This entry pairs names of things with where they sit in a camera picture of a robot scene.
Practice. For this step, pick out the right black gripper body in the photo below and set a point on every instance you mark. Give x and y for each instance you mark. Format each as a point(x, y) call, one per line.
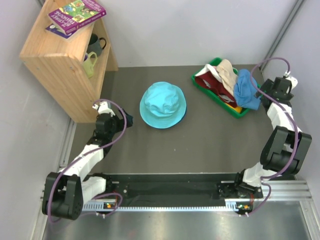
point(266, 87)

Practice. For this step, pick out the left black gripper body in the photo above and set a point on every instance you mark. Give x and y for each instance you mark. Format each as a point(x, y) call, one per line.
point(117, 125)

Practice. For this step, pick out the medium blue bucket hat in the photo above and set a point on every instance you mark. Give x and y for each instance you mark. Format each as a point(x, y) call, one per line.
point(244, 91)

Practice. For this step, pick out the cyan bucket hat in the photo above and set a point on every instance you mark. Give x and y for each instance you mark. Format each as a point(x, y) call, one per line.
point(160, 100)

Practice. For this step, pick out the dark blue bucket hat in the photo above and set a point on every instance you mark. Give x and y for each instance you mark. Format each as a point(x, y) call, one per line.
point(173, 119)

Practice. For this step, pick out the beige bucket hat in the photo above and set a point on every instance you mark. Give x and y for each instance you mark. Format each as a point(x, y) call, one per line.
point(227, 75)

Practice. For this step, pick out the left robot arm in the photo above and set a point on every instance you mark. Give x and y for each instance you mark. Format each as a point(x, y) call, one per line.
point(66, 191)

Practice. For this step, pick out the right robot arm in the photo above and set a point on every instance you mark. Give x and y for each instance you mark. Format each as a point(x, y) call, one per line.
point(287, 146)

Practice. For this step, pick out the yellow hat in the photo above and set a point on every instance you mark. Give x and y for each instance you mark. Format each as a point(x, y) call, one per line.
point(237, 109)

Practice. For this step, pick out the green plastic tray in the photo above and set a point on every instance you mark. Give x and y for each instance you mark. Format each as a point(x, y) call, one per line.
point(213, 97)

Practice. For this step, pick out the light green mug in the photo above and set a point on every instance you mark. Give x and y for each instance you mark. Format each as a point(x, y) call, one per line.
point(89, 62)

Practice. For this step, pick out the dark red hat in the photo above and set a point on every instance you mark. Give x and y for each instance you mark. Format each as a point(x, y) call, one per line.
point(221, 93)

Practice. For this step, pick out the white hat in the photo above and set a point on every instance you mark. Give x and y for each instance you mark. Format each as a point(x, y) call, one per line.
point(212, 71)

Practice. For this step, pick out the wooden shelf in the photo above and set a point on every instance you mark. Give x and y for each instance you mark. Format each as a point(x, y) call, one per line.
point(58, 64)

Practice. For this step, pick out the dark green mug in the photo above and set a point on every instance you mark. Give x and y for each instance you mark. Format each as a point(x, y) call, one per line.
point(96, 44)

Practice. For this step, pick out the lower purple book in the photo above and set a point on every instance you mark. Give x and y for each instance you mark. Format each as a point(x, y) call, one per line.
point(53, 29)

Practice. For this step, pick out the purple book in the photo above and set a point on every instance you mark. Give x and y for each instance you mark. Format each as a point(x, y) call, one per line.
point(76, 15)
point(53, 29)

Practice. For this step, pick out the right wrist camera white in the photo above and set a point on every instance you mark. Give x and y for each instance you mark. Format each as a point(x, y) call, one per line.
point(293, 81)

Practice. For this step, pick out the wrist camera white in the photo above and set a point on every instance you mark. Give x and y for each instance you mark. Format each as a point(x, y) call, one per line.
point(293, 81)
point(103, 108)

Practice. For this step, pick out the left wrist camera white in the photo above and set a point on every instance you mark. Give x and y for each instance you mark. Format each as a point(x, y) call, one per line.
point(103, 108)

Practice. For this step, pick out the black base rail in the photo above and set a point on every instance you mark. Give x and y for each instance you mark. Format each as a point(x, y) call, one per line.
point(210, 185)

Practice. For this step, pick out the aluminium frame rail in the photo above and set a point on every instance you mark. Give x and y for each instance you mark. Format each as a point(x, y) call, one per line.
point(274, 191)

